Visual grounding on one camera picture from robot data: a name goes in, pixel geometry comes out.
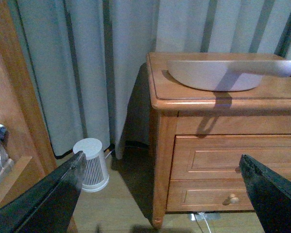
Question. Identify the beige plastic dustpan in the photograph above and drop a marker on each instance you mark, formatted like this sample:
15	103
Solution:
226	76

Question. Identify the wooden nightstand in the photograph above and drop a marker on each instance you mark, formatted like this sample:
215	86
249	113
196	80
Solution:
198	137

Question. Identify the white cylindrical air purifier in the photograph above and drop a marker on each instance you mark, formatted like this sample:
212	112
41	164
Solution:
96	175

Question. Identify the wooden drawer knob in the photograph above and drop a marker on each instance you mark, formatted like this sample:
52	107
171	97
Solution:
232	199

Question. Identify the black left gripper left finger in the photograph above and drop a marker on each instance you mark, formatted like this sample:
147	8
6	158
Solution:
48	206

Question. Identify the floor power socket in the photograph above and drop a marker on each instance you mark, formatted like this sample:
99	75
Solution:
204	216

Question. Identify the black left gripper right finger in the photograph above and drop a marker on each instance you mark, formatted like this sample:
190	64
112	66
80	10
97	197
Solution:
269	193

